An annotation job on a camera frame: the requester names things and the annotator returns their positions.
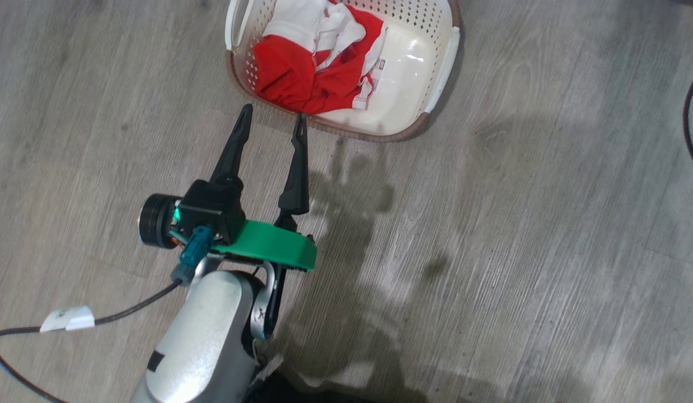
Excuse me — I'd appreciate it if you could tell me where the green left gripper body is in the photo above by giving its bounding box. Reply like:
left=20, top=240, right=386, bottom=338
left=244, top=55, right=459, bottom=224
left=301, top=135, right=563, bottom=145
left=138, top=193, right=318, bottom=274

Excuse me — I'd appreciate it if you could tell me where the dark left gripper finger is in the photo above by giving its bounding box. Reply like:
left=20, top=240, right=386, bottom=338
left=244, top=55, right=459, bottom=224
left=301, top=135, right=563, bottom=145
left=275, top=112, right=311, bottom=231
left=210, top=104, right=254, bottom=185

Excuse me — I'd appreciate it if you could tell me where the red and white garment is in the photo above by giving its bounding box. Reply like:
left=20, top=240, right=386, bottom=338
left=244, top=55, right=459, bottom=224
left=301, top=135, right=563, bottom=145
left=252, top=0, right=389, bottom=115

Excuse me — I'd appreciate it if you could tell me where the cream perforated laundry basket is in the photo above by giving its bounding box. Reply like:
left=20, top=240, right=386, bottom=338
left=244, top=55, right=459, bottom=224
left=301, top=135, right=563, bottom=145
left=224, top=0, right=462, bottom=143

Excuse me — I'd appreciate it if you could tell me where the left arm cable blue plug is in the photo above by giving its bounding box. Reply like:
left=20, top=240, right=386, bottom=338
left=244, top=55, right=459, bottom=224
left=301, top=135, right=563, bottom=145
left=0, top=226, right=214, bottom=403

